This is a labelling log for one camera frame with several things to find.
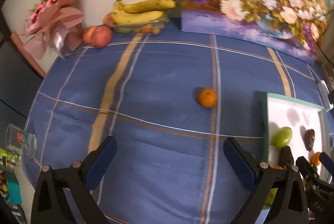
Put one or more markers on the white tray with green rim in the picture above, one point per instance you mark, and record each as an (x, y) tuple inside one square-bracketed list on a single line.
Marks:
[(281, 111)]

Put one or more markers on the green mango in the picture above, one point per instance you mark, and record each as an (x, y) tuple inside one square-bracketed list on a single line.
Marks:
[(282, 137)]

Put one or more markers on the clear fruit bowl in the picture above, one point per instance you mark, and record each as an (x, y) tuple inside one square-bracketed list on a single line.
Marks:
[(152, 27)]

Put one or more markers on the orange with stem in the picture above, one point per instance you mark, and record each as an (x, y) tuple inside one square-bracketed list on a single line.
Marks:
[(278, 167)]

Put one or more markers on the blue plaid tablecloth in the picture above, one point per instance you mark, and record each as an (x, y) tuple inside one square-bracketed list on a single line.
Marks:
[(170, 166)]

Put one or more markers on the green fruit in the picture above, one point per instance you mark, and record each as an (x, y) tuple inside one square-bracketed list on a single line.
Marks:
[(270, 198)]

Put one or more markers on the pink flower bouquet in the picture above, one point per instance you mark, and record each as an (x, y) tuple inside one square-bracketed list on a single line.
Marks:
[(54, 25)]

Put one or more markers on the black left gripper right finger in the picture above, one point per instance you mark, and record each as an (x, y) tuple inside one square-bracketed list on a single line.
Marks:
[(259, 178)]

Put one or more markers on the red apple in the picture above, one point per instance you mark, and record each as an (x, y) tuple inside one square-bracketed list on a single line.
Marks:
[(101, 36), (88, 34)]

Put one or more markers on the white power strip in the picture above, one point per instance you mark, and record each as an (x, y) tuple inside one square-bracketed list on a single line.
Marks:
[(324, 94)]

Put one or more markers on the small orange top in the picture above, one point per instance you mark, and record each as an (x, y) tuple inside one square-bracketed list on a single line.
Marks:
[(207, 97)]

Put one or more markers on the yellow banana bunch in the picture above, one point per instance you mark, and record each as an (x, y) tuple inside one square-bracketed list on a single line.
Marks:
[(140, 12)]

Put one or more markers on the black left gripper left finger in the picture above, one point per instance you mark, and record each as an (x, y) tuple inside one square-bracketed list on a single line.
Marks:
[(50, 204)]

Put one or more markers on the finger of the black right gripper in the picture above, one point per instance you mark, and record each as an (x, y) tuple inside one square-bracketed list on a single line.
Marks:
[(327, 162), (309, 173)]

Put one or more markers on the glass beer mug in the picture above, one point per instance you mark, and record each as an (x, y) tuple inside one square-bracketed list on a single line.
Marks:
[(20, 144)]

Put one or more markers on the black power adapter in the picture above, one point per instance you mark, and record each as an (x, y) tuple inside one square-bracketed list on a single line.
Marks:
[(331, 99)]

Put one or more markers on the small dark brown avocado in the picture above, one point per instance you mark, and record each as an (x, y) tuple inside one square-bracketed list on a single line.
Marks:
[(309, 139)]

